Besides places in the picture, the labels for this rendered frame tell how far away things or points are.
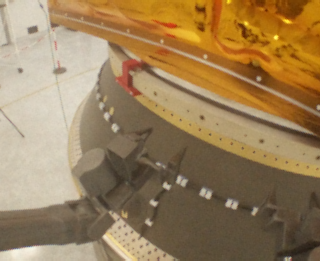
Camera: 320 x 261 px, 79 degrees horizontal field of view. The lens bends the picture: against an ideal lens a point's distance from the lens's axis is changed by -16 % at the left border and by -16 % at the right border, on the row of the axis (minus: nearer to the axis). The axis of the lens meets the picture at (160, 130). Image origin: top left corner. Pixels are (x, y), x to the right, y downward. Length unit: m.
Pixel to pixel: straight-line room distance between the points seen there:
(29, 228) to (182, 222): 0.49
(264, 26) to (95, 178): 0.44
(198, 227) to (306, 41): 0.58
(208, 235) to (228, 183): 0.19
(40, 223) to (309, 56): 0.56
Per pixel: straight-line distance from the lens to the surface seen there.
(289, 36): 0.49
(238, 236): 0.73
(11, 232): 0.38
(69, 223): 0.39
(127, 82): 0.72
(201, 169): 0.66
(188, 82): 0.61
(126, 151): 0.37
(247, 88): 0.59
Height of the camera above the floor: 2.02
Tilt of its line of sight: 39 degrees down
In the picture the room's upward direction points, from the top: 5 degrees clockwise
